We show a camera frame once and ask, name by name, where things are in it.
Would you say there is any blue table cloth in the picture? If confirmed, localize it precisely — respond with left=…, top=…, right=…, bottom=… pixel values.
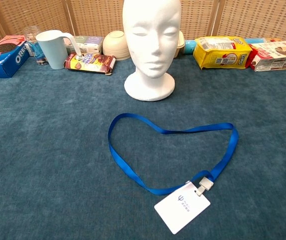
left=0, top=48, right=286, bottom=240

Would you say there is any blue Oreo cookie box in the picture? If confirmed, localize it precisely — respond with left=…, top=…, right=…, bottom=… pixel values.
left=0, top=34, right=31, bottom=79

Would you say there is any white foam mannequin head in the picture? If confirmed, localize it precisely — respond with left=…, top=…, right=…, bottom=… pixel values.
left=122, top=0, right=183, bottom=102

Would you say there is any light blue plastic pitcher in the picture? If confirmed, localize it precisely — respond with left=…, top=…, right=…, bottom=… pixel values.
left=35, top=29, right=82, bottom=71

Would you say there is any beige bowl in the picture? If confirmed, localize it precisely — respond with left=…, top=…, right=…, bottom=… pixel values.
left=102, top=30, right=131, bottom=61

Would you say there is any red white pie box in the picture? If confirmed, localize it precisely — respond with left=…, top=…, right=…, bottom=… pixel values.
left=248, top=40, right=286, bottom=73

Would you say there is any pastel smiley multipack box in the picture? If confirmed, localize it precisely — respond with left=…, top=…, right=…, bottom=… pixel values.
left=64, top=35, right=104, bottom=56

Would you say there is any yellow Lipo snack bag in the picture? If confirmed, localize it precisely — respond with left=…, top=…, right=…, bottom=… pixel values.
left=192, top=36, right=253, bottom=71

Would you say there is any woven rattan folding screen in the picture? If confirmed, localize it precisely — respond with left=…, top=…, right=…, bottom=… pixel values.
left=0, top=0, right=286, bottom=50

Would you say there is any brown Hello Panda box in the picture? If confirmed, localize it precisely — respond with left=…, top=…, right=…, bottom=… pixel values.
left=64, top=52, right=117, bottom=76

